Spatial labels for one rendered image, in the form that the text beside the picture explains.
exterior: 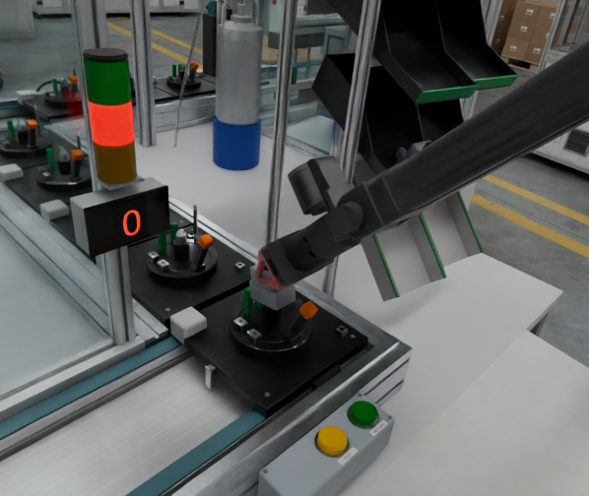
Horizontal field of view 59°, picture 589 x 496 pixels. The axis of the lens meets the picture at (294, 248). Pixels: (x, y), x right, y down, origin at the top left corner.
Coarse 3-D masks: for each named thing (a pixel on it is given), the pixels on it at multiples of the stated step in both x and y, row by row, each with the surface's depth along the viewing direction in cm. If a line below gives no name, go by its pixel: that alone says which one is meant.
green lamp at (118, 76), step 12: (84, 60) 60; (96, 72) 59; (108, 72) 59; (120, 72) 60; (96, 84) 60; (108, 84) 60; (120, 84) 61; (96, 96) 61; (108, 96) 61; (120, 96) 62
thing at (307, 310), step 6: (300, 300) 82; (294, 306) 81; (300, 306) 81; (306, 306) 79; (312, 306) 80; (300, 312) 80; (306, 312) 79; (312, 312) 79; (300, 318) 81; (306, 318) 79; (294, 324) 82; (300, 324) 81; (294, 330) 83; (300, 330) 84; (294, 336) 84
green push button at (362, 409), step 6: (360, 402) 77; (366, 402) 77; (354, 408) 76; (360, 408) 76; (366, 408) 76; (372, 408) 76; (354, 414) 75; (360, 414) 75; (366, 414) 75; (372, 414) 75; (354, 420) 75; (360, 420) 75; (366, 420) 74; (372, 420) 75
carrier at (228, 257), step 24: (168, 240) 107; (192, 240) 108; (216, 240) 113; (144, 264) 103; (168, 264) 98; (192, 264) 99; (216, 264) 102; (144, 288) 96; (168, 288) 97; (192, 288) 97; (216, 288) 98; (240, 288) 101; (168, 312) 91
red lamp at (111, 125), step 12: (96, 108) 62; (108, 108) 62; (120, 108) 62; (96, 120) 62; (108, 120) 62; (120, 120) 63; (132, 120) 65; (96, 132) 63; (108, 132) 63; (120, 132) 64; (132, 132) 65; (108, 144) 64; (120, 144) 64
